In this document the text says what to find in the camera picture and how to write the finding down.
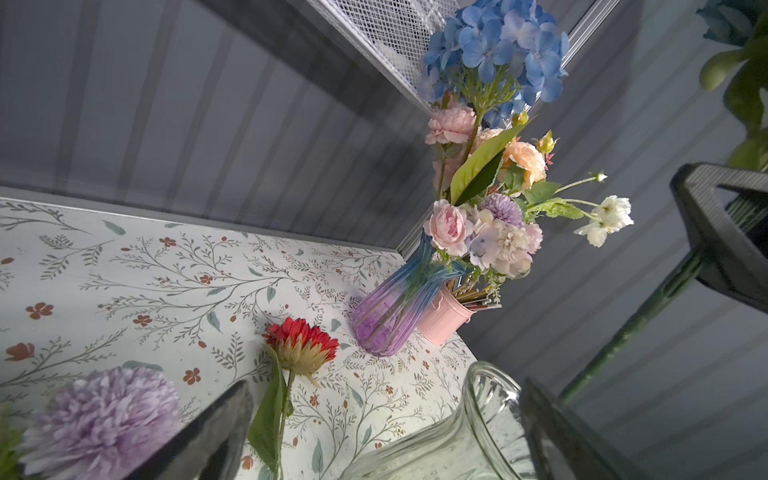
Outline clear ribbed glass vase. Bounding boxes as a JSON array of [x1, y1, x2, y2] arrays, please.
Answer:
[[341, 361, 537, 479]]

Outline light blue flower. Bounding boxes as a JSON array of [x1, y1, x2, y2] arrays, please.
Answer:
[[559, 1, 767, 403]]

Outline white poppy flower stem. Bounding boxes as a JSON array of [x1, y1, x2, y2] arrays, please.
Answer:
[[523, 172, 634, 248]]

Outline pale pink peony flower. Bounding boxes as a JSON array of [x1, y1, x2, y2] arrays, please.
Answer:
[[423, 199, 474, 257]]

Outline floral patterned table mat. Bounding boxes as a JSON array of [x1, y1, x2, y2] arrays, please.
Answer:
[[1, 198, 474, 479]]

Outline blue purple glass vase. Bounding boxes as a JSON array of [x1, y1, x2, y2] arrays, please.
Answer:
[[351, 234, 472, 357]]

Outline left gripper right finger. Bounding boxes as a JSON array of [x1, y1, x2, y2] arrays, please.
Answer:
[[519, 378, 648, 480]]

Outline blue hydrangea flower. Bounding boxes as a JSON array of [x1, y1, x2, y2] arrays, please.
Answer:
[[416, 0, 571, 205]]

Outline pink pencil cup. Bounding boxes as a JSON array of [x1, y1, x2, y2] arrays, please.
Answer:
[[417, 286, 474, 346]]

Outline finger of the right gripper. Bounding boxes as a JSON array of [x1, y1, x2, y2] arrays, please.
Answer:
[[670, 163, 767, 313]]

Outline red flower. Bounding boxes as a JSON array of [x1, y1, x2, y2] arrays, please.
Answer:
[[247, 317, 339, 479]]

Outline purple pompom flower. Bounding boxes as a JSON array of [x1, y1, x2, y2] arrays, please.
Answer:
[[20, 367, 181, 479]]

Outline cream peach rose stem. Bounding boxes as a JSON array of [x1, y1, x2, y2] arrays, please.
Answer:
[[500, 131, 557, 191]]

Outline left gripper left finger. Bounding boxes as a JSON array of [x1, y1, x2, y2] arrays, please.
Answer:
[[128, 380, 254, 479]]

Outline lilac small blossom sprig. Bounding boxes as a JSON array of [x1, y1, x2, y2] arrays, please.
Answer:
[[466, 193, 543, 279]]

